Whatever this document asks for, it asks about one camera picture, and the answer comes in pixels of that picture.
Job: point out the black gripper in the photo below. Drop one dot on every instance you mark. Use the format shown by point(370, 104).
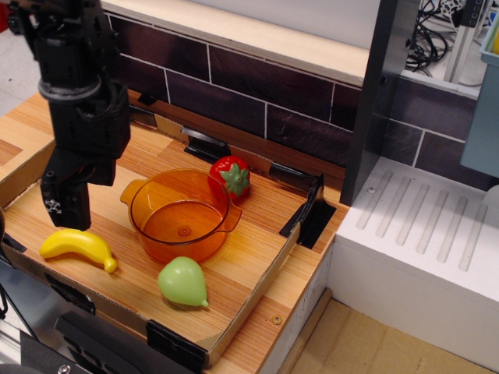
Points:
point(91, 134)

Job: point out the yellow toy banana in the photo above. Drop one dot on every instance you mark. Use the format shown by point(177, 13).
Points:
point(83, 243)

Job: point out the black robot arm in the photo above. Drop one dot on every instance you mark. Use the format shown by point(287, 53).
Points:
point(73, 44)

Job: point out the cardboard fence with black tape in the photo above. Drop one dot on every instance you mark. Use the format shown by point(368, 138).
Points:
point(254, 283)

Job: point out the orange transparent plastic pot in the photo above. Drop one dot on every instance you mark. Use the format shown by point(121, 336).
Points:
point(181, 212)

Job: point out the green toy pear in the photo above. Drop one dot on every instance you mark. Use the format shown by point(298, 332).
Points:
point(182, 282)

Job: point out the black metal equipment base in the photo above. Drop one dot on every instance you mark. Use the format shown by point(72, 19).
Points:
point(94, 345)

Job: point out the red toy strawberry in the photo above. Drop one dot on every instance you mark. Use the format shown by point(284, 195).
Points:
point(232, 172)

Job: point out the black caster wheel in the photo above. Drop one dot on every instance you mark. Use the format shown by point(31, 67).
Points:
point(13, 23)

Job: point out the white toy sink drainboard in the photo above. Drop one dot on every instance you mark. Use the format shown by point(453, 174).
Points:
point(420, 253)

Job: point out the grey-blue bin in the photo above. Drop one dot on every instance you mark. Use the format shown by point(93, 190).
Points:
point(481, 146)

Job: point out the dark grey vertical post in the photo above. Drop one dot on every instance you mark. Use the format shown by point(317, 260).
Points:
point(389, 49)

